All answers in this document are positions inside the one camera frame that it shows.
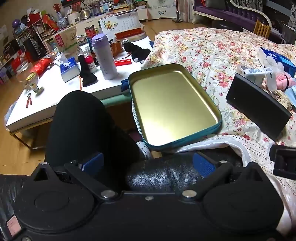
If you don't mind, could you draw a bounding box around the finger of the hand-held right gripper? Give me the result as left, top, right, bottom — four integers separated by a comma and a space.
269, 144, 296, 183

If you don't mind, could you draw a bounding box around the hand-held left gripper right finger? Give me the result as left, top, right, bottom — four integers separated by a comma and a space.
181, 152, 266, 200

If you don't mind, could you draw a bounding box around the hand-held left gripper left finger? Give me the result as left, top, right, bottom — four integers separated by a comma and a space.
30, 152, 118, 200

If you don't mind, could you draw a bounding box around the gold metal tray teal rim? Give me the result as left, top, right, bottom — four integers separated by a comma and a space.
128, 63, 222, 152

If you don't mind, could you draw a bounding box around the grey tape roll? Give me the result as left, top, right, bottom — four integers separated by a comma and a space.
236, 65, 250, 78

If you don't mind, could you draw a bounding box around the person's black trouser leg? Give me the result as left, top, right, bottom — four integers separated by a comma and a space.
45, 90, 151, 167

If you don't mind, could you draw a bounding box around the white lace cloth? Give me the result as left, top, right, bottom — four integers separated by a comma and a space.
131, 101, 296, 234

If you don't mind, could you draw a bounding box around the black leather cushion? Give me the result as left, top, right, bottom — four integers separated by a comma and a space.
0, 158, 204, 241

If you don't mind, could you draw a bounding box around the patterned white sock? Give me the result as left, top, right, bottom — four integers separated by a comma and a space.
136, 140, 151, 159

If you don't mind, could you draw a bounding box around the black flat case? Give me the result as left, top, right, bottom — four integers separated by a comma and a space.
225, 73, 292, 141

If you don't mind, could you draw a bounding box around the beige crochet doily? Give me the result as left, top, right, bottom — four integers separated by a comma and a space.
274, 90, 293, 110

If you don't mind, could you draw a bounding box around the light blue face mask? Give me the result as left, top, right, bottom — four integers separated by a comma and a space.
285, 86, 296, 107

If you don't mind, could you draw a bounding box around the pink cloth with black band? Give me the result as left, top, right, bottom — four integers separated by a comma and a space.
276, 72, 296, 91

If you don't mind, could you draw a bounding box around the white plush toy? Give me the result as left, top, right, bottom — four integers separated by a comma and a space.
264, 57, 286, 92

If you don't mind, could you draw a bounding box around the small red cap bottle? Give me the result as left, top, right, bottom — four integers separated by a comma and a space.
85, 56, 97, 73

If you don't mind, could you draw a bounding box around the glass jar with yellow lid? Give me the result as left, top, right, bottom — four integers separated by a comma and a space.
26, 72, 44, 94

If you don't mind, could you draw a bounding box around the blue white tissue box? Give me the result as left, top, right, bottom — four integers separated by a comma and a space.
258, 47, 296, 77

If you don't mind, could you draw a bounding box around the purple thermos bottle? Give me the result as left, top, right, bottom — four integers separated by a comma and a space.
92, 33, 119, 80

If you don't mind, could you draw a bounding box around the red snack packet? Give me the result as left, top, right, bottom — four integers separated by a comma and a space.
31, 57, 55, 78

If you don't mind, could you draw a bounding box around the floral blanket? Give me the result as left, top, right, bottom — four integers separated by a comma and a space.
141, 27, 296, 167

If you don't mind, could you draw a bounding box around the clear glass jar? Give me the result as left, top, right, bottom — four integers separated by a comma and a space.
15, 62, 34, 91

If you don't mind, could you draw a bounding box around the brown wooden holder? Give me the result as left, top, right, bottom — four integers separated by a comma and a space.
110, 40, 123, 55

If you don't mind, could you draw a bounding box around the black glove on table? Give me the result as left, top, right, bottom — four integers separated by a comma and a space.
124, 42, 152, 63

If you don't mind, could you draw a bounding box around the paper bag with red label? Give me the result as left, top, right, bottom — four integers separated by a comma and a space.
51, 25, 80, 59

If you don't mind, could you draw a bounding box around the red can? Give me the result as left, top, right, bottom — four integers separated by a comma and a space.
84, 25, 100, 37

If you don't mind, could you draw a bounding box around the cluttered shelf unit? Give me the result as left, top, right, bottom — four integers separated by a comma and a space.
13, 23, 53, 63

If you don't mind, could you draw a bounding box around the wooden chair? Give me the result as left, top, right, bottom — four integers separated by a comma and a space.
253, 20, 271, 39

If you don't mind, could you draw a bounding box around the desk calendar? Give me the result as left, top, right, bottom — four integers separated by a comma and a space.
99, 10, 142, 39

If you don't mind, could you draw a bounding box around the blue and white vase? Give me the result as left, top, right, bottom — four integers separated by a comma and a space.
56, 10, 68, 28

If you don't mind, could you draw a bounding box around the white rice cooker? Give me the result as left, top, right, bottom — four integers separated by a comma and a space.
67, 10, 81, 25

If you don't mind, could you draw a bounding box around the stick vacuum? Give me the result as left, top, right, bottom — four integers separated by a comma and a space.
171, 0, 183, 24

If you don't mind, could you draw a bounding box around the purple sofa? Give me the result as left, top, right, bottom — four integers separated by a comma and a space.
193, 0, 296, 44

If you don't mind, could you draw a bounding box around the white cabinet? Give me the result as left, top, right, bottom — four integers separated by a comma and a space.
134, 5, 149, 23

